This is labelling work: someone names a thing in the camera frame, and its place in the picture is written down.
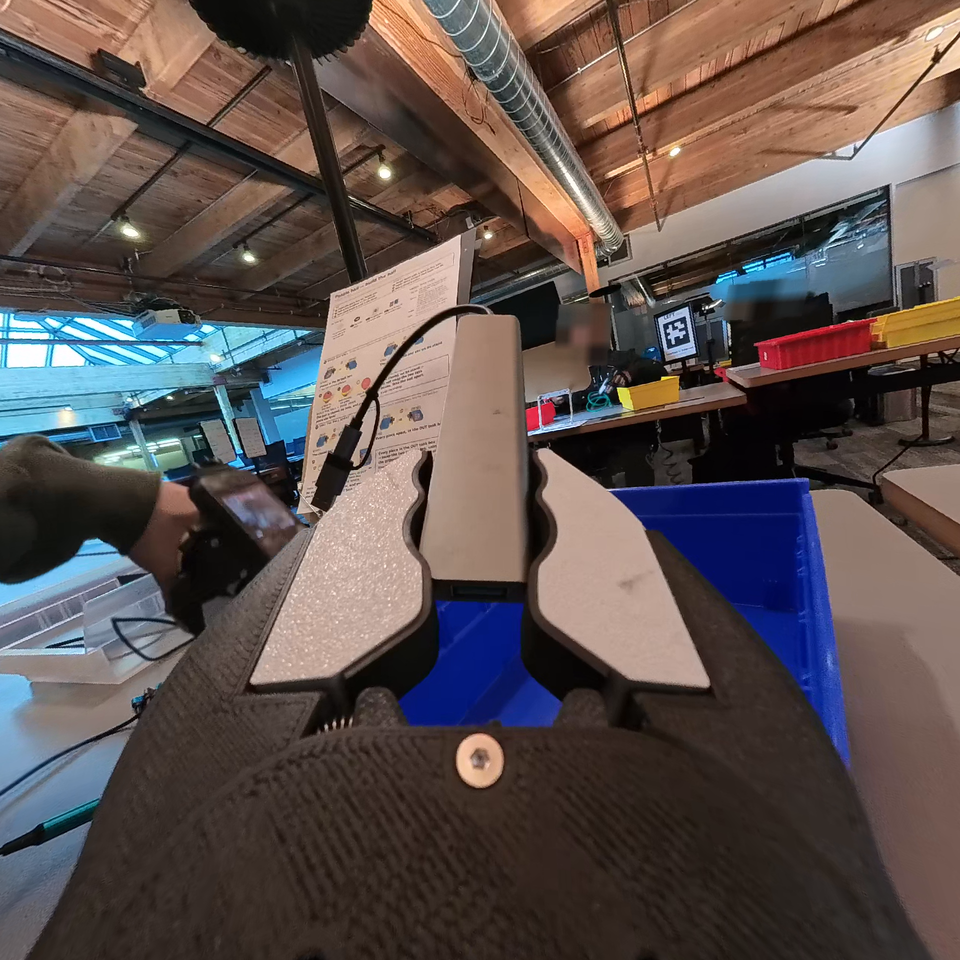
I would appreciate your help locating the long red bin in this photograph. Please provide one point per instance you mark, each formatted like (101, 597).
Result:
(814, 346)

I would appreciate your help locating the long yellow bin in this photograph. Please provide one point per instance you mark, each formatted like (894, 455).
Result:
(919, 324)

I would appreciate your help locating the clear acrylic stand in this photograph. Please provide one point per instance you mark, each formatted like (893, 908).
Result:
(112, 607)

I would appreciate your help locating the white instruction sheet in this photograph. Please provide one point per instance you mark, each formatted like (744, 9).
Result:
(405, 337)

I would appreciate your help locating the grey USB hub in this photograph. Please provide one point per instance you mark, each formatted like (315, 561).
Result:
(480, 450)

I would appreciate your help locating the green soldering iron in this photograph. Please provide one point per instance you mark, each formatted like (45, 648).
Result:
(45, 834)

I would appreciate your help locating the black round disc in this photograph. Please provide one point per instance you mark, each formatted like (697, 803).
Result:
(277, 26)

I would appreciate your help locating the white table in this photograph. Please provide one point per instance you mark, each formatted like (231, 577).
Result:
(926, 502)

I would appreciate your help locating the small red bin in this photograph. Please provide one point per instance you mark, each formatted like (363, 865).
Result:
(540, 416)

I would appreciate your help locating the small yellow bin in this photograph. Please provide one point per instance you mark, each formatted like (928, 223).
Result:
(649, 394)

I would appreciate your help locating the black pole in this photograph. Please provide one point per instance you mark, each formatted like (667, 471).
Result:
(330, 165)

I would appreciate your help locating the person's left forearm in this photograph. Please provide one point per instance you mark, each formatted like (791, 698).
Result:
(67, 502)

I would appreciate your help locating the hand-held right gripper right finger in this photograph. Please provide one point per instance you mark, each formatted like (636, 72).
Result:
(611, 585)

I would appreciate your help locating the small blue circuit board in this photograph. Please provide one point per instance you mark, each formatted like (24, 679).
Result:
(142, 701)

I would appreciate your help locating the monitor with printed tag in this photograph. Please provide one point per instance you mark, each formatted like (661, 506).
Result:
(675, 335)

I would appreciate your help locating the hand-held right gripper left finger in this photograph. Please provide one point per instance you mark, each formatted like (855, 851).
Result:
(337, 577)

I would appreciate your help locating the white ceiling projector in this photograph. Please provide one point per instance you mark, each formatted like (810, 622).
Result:
(165, 322)

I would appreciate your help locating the long table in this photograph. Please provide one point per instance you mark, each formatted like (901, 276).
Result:
(862, 367)
(697, 397)

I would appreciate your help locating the blue plastic bin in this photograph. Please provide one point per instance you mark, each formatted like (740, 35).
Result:
(750, 540)

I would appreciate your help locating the silver ventilation duct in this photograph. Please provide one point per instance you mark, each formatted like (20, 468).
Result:
(517, 97)

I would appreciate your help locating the white paper sign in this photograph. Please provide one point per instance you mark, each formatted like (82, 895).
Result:
(250, 436)
(217, 440)

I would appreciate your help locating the person's left hand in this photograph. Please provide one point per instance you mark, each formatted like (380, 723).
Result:
(161, 525)

